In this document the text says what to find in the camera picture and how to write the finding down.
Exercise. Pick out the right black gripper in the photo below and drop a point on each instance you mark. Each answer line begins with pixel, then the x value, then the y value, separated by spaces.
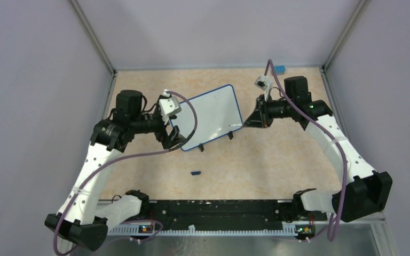
pixel 259 118

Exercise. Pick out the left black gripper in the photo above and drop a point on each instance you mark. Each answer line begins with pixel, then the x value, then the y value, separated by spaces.
pixel 162 135

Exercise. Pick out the blue framed whiteboard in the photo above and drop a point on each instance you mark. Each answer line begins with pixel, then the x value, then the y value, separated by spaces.
pixel 215 110

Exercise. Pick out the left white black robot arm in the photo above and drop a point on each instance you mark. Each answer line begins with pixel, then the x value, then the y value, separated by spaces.
pixel 79 220

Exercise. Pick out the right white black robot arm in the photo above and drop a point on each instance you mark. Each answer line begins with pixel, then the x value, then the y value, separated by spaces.
pixel 365 191

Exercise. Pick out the blue toy brick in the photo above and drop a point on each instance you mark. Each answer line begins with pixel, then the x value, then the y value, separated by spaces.
pixel 278 70

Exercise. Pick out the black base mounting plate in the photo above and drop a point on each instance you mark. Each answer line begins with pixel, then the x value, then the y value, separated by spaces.
pixel 224 215

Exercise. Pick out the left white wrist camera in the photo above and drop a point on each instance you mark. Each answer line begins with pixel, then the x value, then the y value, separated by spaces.
pixel 169 105

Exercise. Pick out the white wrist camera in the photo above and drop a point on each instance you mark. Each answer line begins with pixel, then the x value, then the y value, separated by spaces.
pixel 264 83
pixel 169 105

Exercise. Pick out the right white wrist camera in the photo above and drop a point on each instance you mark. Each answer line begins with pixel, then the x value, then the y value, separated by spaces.
pixel 264 83

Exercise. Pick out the white slotted cable duct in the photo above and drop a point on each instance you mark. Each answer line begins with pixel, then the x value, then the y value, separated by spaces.
pixel 135 230

